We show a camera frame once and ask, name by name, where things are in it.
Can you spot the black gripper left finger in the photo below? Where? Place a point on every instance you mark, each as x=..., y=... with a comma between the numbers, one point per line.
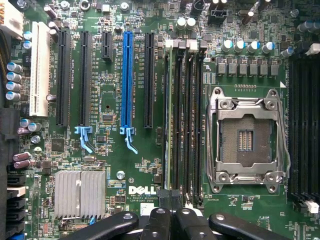
x=160, y=225

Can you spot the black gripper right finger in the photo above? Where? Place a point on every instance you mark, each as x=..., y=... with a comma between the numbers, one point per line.
x=185, y=225

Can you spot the silver mounting screw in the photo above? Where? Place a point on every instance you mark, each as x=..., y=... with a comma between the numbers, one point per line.
x=121, y=175

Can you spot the green Dell motherboard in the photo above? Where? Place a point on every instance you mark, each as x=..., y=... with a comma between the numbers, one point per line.
x=140, y=162

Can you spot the silver finned heat sink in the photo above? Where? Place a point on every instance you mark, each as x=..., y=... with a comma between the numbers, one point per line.
x=80, y=195

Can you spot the light blue retention clip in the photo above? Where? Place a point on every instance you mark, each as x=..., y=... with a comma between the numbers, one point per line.
x=83, y=135
x=128, y=137

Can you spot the silver CPU socket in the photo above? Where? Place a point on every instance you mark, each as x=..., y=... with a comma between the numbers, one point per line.
x=246, y=140

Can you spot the long black expansion slot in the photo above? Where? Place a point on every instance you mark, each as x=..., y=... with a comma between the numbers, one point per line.
x=85, y=77
x=63, y=77
x=149, y=80

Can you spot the white SATA connector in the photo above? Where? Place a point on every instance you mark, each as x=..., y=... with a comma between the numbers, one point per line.
x=16, y=192

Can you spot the blue expansion slot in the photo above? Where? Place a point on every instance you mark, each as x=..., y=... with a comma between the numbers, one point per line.
x=127, y=80

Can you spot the black SATA connector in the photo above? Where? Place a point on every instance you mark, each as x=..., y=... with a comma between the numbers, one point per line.
x=16, y=180

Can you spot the purple can capacitor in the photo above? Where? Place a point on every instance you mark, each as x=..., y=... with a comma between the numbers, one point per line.
x=21, y=156
x=22, y=164

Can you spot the black plastic housing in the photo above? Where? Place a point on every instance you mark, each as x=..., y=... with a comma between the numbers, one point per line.
x=8, y=130

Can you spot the silver can capacitor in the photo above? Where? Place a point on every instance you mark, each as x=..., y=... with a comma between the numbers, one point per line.
x=240, y=46
x=13, y=86
x=13, y=67
x=268, y=47
x=181, y=23
x=254, y=47
x=13, y=77
x=227, y=46
x=191, y=23
x=13, y=96

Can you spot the short black expansion slot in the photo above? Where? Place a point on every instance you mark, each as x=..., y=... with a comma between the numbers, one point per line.
x=107, y=46

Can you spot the white PCI expansion slot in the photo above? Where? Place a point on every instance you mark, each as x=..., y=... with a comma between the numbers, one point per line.
x=39, y=70

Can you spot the black power connector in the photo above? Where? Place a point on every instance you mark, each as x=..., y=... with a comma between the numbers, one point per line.
x=217, y=16

